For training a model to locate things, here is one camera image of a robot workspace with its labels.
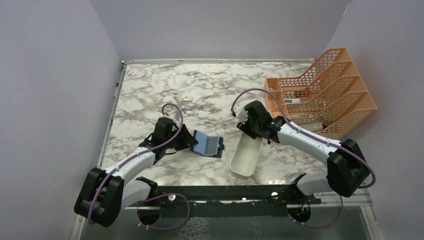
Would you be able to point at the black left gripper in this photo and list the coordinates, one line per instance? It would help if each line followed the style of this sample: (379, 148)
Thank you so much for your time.
(187, 139)

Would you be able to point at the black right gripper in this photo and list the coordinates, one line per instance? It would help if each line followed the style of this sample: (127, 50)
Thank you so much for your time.
(245, 128)

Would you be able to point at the blue leather card holder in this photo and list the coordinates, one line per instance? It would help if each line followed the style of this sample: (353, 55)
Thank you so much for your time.
(208, 146)

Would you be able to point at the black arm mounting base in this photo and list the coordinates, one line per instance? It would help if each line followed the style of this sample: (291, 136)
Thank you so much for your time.
(222, 201)

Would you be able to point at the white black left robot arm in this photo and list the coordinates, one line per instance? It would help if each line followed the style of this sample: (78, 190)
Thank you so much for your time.
(105, 192)

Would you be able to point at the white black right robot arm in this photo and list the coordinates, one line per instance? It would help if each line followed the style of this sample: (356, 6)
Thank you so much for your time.
(344, 161)

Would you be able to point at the small white red card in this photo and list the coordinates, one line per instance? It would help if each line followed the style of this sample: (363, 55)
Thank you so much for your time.
(187, 98)

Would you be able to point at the white oblong plastic tray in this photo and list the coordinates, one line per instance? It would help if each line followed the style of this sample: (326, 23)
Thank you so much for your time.
(246, 155)

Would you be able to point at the grey red box in organizer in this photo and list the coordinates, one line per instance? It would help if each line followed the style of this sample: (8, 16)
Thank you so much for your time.
(313, 127)

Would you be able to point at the orange mesh file organizer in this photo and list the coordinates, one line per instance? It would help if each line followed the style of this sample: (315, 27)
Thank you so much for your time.
(331, 92)

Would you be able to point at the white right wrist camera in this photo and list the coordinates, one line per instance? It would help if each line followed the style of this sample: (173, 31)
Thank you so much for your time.
(239, 113)

